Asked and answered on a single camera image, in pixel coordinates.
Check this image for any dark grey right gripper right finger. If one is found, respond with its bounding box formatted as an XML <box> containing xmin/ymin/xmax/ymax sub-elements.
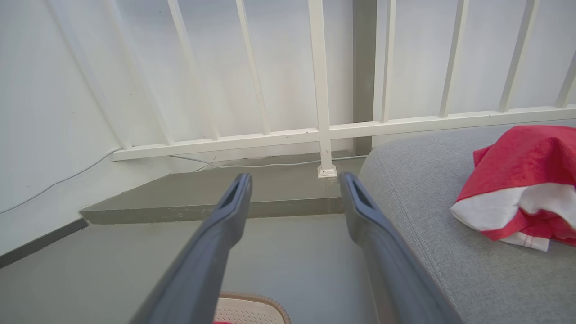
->
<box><xmin>338</xmin><ymin>172</ymin><xmax>464</xmax><ymax>324</ymax></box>

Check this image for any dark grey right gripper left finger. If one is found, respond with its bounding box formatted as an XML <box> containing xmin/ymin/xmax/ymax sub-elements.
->
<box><xmin>130</xmin><ymin>173</ymin><xmax>254</xmax><ymax>324</ymax></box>

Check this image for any red garment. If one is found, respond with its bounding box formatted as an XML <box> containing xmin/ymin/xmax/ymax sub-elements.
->
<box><xmin>450</xmin><ymin>125</ymin><xmax>576</xmax><ymax>252</ymax></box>

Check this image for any grey fabric sofa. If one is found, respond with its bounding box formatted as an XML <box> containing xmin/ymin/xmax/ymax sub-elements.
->
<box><xmin>358</xmin><ymin>119</ymin><xmax>576</xmax><ymax>324</ymax></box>

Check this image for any white perforated laundry basket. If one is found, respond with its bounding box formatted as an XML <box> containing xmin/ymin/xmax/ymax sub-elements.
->
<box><xmin>211</xmin><ymin>291</ymin><xmax>292</xmax><ymax>324</ymax></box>

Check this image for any white railing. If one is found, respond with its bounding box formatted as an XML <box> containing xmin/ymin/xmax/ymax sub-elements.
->
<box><xmin>45</xmin><ymin>0</ymin><xmax>576</xmax><ymax>179</ymax></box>

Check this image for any thin light grey floor cable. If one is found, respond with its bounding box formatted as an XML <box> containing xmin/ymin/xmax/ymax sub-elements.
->
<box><xmin>0</xmin><ymin>148</ymin><xmax>369</xmax><ymax>215</ymax></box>

